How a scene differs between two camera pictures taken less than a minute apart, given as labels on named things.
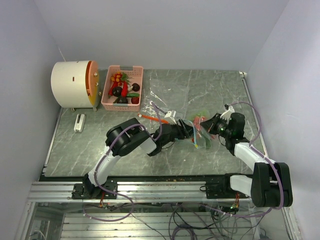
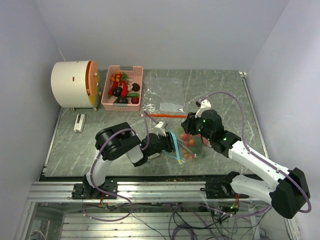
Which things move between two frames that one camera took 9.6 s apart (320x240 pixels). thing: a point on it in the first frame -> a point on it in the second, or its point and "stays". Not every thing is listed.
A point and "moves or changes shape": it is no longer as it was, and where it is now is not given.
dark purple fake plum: (122, 100) stays
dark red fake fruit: (136, 87) stays
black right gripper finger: (207, 124) -> (192, 123)
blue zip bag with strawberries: (202, 138) moves or changes shape
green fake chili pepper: (133, 95) stays
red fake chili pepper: (114, 85) stays
